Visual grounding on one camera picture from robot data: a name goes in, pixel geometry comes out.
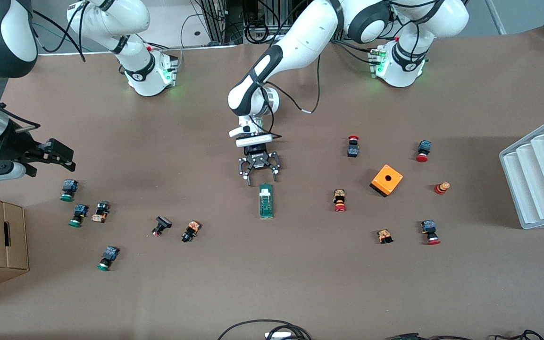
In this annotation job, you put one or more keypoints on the grey frame post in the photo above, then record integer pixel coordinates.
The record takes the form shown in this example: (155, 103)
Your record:
(495, 16)

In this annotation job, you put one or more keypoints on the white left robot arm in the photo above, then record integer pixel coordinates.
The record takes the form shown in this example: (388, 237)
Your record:
(300, 42)

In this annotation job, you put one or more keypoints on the black square pushbutton red contacts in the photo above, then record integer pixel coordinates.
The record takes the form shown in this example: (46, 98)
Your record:
(162, 224)

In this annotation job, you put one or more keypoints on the green mushroom pushbutton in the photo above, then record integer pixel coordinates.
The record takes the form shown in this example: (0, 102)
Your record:
(79, 213)
(109, 255)
(69, 188)

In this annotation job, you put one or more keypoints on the red emergency stop orange block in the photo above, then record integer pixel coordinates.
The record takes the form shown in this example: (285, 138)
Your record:
(339, 199)

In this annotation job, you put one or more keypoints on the white ridged tray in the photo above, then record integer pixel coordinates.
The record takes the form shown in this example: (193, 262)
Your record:
(540, 174)

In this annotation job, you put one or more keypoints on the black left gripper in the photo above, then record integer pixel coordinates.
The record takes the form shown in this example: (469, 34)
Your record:
(258, 161)

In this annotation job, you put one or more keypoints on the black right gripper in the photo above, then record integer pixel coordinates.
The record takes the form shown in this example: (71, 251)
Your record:
(11, 145)

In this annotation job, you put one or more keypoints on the white plug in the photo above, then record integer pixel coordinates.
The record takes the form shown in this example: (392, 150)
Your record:
(279, 335)

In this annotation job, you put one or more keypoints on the green load switch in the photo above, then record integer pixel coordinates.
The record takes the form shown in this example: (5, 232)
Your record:
(266, 203)

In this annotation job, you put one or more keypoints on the black switch orange contact block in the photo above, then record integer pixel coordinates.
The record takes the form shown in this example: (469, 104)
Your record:
(101, 211)
(191, 230)

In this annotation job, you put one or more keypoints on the black equipment rack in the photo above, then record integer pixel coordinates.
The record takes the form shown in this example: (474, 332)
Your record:
(234, 19)

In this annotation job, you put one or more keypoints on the red pushbutton black contact block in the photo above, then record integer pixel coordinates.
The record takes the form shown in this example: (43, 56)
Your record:
(353, 150)

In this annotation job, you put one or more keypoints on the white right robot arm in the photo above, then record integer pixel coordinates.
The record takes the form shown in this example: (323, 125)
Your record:
(135, 23)

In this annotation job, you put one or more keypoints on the red yellow emergency stop head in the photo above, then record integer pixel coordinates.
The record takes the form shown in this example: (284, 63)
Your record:
(441, 188)

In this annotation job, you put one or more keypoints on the red mushroom pushbutton blue block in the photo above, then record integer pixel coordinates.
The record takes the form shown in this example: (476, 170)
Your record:
(424, 148)
(430, 230)

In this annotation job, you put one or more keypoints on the orange button enclosure box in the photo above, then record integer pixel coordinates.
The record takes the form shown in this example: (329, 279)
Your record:
(387, 179)

